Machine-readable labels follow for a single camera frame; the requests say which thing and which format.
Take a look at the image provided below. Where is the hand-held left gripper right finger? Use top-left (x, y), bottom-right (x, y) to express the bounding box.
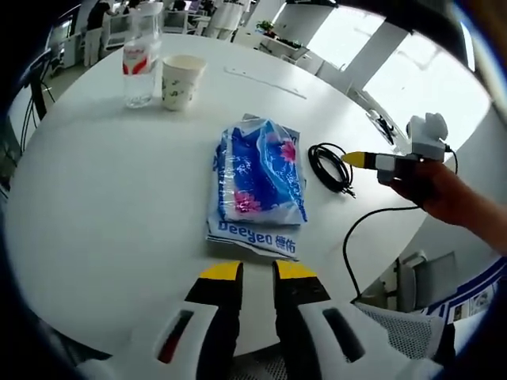
top-left (271, 260), bottom-right (398, 380)

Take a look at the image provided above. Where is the white table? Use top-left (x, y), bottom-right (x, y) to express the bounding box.
top-left (3, 33), bottom-right (448, 357)

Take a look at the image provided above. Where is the blue white wall poster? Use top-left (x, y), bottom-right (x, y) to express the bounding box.
top-left (431, 263), bottom-right (506, 321)

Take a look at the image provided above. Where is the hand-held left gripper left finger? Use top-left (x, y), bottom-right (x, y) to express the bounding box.
top-left (150, 260), bottom-right (244, 380)

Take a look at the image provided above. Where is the grey office chair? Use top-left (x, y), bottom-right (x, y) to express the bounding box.
top-left (354, 300), bottom-right (444, 361)

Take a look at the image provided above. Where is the black white device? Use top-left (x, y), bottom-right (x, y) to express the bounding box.
top-left (366, 108), bottom-right (399, 146)

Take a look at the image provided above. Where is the white paper cup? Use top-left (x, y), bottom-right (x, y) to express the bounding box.
top-left (161, 54), bottom-right (208, 112)

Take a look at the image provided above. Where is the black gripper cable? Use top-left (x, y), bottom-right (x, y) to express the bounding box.
top-left (342, 205), bottom-right (427, 302)

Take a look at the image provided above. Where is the person's right hand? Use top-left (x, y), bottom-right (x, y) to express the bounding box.
top-left (389, 160), bottom-right (471, 218)

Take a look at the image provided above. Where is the white blue tissue packet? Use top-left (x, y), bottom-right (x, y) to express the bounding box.
top-left (205, 113), bottom-right (308, 262)

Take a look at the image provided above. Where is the clear plastic water bottle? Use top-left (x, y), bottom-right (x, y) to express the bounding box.
top-left (121, 7), bottom-right (162, 110)

